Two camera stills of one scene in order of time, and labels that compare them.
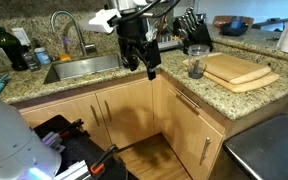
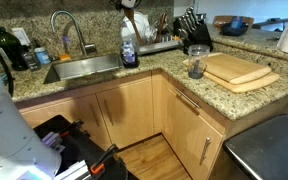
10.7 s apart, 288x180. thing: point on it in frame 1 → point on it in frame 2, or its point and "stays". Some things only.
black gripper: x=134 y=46 → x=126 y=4
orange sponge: x=64 y=57 stays
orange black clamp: x=96 y=167 stays
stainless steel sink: x=63 y=70 stays
